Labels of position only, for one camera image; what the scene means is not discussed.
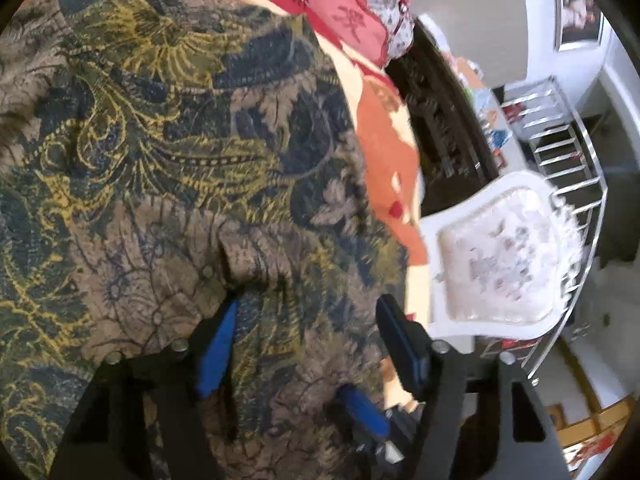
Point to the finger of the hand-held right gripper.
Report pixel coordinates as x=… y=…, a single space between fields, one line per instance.
x=362 y=410

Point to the pale red embroidered heart pillow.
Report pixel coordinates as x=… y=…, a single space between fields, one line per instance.
x=345 y=20

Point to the row of small colourful packets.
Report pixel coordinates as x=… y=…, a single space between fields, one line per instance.
x=482 y=110

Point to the chrome metal rack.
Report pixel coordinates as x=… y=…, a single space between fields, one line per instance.
x=602 y=200

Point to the brown blue yellow patterned shirt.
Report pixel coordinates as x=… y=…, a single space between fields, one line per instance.
x=175 y=160

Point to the orange cream red checked blanket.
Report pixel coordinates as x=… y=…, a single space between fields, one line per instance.
x=385 y=145

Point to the golden wooden frame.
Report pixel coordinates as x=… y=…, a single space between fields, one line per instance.
x=600 y=420

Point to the dark carved wooden furniture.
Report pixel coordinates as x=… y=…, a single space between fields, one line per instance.
x=440 y=125

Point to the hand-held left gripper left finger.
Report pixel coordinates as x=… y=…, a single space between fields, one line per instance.
x=216 y=350

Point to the white padded chair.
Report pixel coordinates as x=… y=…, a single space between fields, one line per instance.
x=500 y=260

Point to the framed wall picture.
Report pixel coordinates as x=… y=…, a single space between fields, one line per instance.
x=575 y=10

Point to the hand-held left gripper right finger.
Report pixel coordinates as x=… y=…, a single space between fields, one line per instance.
x=400 y=345

